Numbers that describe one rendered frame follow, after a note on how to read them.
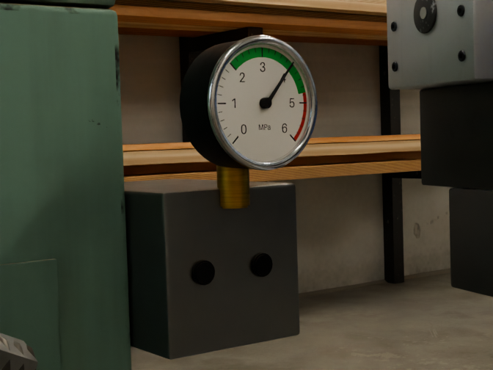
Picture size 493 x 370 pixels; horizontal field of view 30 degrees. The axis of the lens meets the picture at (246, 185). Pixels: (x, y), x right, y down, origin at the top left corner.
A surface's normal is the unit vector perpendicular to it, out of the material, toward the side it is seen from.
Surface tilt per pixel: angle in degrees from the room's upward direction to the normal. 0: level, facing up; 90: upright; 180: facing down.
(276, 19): 90
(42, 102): 90
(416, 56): 90
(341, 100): 90
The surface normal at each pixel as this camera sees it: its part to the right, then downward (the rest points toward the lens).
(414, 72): -0.93, 0.05
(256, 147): 0.58, 0.03
